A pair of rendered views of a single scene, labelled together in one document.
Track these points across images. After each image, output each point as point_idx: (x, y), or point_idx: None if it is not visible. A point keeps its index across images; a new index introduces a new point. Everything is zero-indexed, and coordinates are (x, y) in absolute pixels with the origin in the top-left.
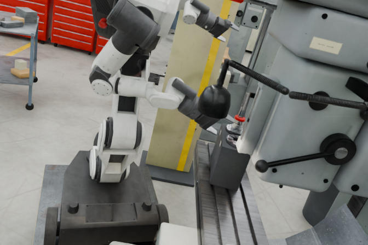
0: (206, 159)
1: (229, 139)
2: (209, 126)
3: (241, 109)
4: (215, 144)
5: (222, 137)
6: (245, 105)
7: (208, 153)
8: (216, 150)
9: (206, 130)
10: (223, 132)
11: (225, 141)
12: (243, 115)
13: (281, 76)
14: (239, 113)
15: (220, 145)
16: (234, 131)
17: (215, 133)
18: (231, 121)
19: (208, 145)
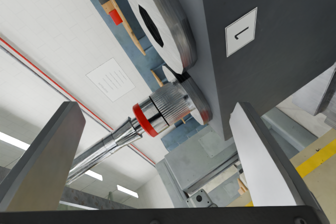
0: None
1: (165, 33)
2: (212, 218)
3: (114, 144)
4: (291, 89)
5: (211, 68)
6: (92, 147)
7: (335, 83)
8: (299, 37)
9: (293, 176)
10: (214, 101)
11: (191, 27)
12: (124, 119)
13: None
14: (130, 135)
15: None
16: (180, 87)
17: (240, 109)
18: (53, 114)
19: (318, 109)
